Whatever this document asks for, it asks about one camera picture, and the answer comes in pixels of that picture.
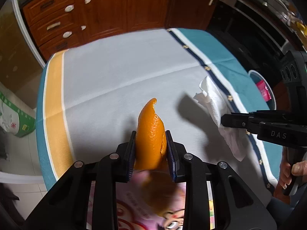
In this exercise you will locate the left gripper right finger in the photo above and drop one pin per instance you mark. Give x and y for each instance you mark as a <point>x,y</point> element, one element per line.
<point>183,166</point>

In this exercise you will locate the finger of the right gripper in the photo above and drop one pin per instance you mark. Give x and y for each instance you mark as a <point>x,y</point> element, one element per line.
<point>235,120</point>

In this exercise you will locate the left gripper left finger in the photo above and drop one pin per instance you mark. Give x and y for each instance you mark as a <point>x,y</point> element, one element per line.
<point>119,166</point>

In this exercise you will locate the white tissue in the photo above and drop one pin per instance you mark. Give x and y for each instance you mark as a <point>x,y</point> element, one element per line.
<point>211,99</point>

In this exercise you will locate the orange peel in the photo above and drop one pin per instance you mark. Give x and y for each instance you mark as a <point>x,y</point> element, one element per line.
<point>150,140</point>

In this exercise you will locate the red snack package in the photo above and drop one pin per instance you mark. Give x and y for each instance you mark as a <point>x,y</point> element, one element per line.
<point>261,85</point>

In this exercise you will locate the pink cartoon paper package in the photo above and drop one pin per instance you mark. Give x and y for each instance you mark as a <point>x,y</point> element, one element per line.
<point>150,200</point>

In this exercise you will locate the blue round trash bin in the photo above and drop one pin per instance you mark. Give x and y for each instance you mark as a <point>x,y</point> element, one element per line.
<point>256,77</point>

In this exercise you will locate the brown wooden kitchen cabinet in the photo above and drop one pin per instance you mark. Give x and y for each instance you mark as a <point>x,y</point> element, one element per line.
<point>56,25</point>

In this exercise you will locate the person right hand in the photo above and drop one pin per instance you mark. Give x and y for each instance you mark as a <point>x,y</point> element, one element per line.
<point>286,170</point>

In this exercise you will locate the teal grey tablecloth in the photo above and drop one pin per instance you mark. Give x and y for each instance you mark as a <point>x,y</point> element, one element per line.
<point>90,98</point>

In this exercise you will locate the dark under-counter appliance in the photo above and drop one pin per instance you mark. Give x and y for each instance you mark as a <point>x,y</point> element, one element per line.
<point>250,37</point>

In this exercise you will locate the green white sack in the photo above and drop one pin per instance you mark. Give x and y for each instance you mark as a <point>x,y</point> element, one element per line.
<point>16,117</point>

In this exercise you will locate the white framed glass door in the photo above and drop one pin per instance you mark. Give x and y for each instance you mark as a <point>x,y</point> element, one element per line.
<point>21,63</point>

